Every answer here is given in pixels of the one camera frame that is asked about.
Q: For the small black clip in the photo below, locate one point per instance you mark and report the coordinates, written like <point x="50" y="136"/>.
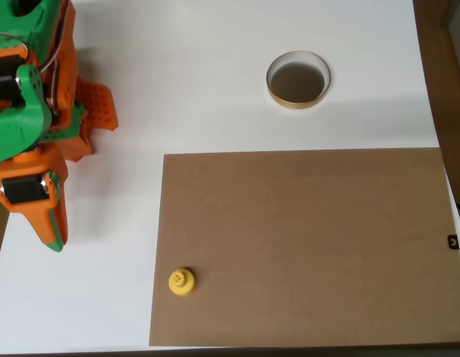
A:
<point x="453" y="241"/>

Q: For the small yellow plastic piece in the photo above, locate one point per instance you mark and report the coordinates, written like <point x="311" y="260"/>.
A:
<point x="181" y="282"/>

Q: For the orange green robot arm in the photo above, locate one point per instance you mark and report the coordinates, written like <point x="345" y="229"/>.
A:
<point x="14" y="126"/>

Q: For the round shallow metal dish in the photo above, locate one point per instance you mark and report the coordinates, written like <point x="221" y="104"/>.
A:
<point x="312" y="85"/>

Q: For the orange robot base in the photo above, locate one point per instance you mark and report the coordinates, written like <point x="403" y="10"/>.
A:
<point x="99" y="104"/>

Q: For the orange gripper black servo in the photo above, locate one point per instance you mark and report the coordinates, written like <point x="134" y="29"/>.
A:
<point x="24" y="190"/>

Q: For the brown rectangular board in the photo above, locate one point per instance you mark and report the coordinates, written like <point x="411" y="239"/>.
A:
<point x="304" y="245"/>

